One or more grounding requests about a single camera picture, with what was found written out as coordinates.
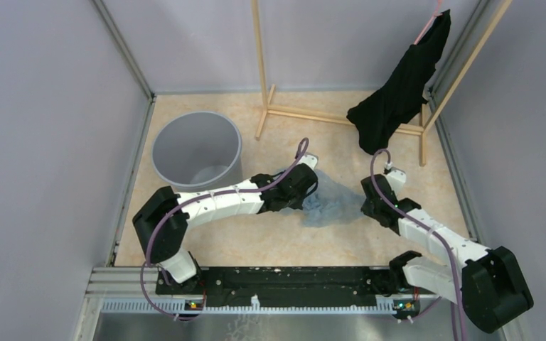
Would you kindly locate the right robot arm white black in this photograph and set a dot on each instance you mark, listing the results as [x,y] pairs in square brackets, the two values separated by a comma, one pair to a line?
[486,285]

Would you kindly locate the black hanging garment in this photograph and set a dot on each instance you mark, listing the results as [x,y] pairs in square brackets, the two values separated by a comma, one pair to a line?
[400,99]

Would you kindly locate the pink clothes hanger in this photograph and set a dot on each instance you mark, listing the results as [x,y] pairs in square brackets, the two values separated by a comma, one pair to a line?
[436,13]

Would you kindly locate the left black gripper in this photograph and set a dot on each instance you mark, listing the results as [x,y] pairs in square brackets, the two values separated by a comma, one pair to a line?
[298,204]

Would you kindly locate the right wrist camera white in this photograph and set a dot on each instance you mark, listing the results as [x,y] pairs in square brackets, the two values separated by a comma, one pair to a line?
[395,177]

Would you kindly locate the grey plastic trash bin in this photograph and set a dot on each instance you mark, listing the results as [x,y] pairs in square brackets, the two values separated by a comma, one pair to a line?
[198,151]

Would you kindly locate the light blue trash bag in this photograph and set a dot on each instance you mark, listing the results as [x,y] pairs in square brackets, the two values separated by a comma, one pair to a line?
[331,203]

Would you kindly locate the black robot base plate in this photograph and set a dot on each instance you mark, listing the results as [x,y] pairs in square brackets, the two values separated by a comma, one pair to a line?
[291,287]

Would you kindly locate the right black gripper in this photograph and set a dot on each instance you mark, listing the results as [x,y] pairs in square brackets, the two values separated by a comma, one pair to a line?
[366,209]

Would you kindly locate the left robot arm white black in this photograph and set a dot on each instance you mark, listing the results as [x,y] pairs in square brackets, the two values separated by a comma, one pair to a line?
[163,220]

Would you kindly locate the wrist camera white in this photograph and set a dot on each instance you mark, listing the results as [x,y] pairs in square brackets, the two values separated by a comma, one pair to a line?
[309,160]
[395,177]

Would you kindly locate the wooden clothes rack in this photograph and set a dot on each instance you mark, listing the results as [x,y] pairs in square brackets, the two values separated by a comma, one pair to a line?
[478,29]

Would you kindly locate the white slotted cable duct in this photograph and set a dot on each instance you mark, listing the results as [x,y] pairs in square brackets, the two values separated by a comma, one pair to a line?
[177,306]

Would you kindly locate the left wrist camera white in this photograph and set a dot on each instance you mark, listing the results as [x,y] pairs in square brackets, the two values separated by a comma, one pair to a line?
[309,160]

